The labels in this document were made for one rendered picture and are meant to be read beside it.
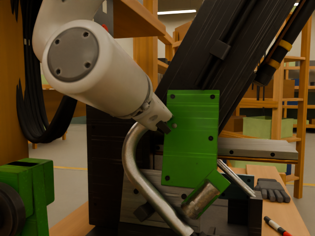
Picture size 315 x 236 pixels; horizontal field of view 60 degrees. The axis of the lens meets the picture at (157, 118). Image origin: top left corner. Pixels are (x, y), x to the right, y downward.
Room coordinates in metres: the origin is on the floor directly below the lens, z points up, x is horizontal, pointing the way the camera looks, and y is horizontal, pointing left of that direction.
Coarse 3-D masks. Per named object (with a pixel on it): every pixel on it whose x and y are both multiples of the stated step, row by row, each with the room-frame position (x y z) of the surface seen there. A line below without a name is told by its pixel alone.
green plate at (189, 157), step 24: (168, 96) 0.61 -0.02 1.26; (192, 96) 0.60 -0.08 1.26; (216, 96) 0.58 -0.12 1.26; (168, 120) 0.60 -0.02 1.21; (192, 120) 0.58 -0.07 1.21; (216, 120) 0.57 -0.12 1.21; (168, 144) 0.58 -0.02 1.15; (192, 144) 0.57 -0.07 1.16; (216, 144) 0.55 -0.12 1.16; (168, 168) 0.57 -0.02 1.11; (192, 168) 0.56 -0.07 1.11; (216, 168) 0.54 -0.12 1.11
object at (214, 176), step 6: (210, 174) 0.54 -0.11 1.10; (216, 174) 0.54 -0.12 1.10; (210, 180) 0.54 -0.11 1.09; (216, 180) 0.53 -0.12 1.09; (222, 180) 0.53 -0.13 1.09; (198, 186) 0.54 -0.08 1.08; (216, 186) 0.53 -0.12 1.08; (222, 186) 0.53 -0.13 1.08; (192, 192) 0.54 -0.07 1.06; (222, 192) 0.52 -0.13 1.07; (186, 198) 0.54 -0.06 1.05; (216, 198) 0.52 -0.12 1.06; (210, 204) 0.52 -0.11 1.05; (204, 210) 0.52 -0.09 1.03; (198, 216) 0.52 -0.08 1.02
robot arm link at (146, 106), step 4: (144, 72) 0.41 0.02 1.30; (148, 76) 0.43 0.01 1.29; (148, 80) 0.41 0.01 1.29; (148, 84) 0.40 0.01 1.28; (148, 88) 0.40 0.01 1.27; (152, 88) 0.42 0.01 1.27; (148, 92) 0.40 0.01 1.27; (152, 92) 0.42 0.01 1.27; (148, 96) 0.40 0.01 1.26; (148, 100) 0.41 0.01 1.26; (144, 104) 0.40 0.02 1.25; (148, 104) 0.40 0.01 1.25; (140, 108) 0.40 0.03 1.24; (144, 108) 0.40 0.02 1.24; (148, 108) 0.40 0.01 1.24; (136, 112) 0.41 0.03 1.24; (112, 116) 0.41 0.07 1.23; (116, 116) 0.40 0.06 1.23; (120, 116) 0.40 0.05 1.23; (124, 116) 0.40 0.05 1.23; (128, 116) 0.41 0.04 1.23; (132, 116) 0.41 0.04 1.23
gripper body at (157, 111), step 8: (152, 96) 0.44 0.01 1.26; (152, 104) 0.43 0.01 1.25; (160, 104) 0.45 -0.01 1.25; (144, 112) 0.43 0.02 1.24; (152, 112) 0.43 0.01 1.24; (160, 112) 0.45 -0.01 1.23; (168, 112) 0.48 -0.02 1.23; (136, 120) 0.43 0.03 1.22; (144, 120) 0.44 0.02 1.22; (152, 120) 0.46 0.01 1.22; (160, 120) 0.47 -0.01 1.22; (152, 128) 0.48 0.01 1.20
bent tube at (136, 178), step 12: (132, 132) 0.57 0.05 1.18; (144, 132) 0.58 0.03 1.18; (132, 144) 0.57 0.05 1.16; (132, 156) 0.57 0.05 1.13; (132, 168) 0.56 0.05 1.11; (132, 180) 0.55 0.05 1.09; (144, 180) 0.55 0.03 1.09; (144, 192) 0.53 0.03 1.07; (156, 192) 0.53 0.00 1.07; (156, 204) 0.52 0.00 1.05; (168, 204) 0.52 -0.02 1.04; (168, 216) 0.51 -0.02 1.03; (180, 216) 0.52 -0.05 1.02; (180, 228) 0.50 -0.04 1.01
